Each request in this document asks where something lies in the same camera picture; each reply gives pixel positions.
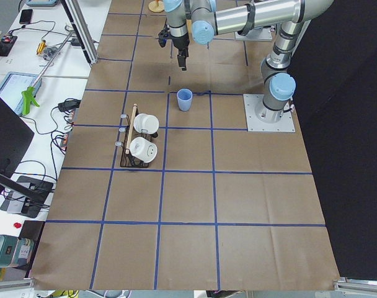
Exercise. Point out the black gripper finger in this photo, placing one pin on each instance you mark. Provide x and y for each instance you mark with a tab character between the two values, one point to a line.
181	58
162	42

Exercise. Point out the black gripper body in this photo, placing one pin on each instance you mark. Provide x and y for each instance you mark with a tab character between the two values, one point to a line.
180	43

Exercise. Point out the light blue plastic cup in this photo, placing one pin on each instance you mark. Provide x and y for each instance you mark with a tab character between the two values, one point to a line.
184	99

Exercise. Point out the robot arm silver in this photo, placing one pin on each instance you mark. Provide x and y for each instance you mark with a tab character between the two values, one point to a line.
201	21

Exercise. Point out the wooden mug tree stand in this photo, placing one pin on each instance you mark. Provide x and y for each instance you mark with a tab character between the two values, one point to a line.
156	6

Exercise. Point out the white mug far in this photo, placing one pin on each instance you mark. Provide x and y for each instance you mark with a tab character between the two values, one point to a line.
145	123

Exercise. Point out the white smiley mug near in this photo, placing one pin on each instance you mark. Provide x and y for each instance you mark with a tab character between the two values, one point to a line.
143	149

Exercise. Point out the black power adapter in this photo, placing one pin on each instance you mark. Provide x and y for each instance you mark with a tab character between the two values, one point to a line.
69	104

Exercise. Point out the yellow screwdriver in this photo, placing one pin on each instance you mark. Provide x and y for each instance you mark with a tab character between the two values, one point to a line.
41	46

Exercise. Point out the black smartphone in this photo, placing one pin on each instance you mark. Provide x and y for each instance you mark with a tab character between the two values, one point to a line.
26	16

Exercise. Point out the blue framed tablet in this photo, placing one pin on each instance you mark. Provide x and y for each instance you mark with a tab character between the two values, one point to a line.
18	91

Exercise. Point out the black monitor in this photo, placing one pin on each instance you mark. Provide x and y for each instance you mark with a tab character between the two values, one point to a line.
15	139

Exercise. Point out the green electronic device box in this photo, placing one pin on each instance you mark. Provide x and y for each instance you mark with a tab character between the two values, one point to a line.
15	251

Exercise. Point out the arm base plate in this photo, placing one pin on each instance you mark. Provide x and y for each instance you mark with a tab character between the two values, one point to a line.
258	34
261	119

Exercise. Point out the aluminium frame post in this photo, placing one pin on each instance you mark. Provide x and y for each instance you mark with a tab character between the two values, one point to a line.
76	18

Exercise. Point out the wooden rack handle rod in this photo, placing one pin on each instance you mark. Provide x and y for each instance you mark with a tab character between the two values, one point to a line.
130	131

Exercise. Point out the black wire mug rack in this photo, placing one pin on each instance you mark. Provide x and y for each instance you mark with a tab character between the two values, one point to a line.
129	161

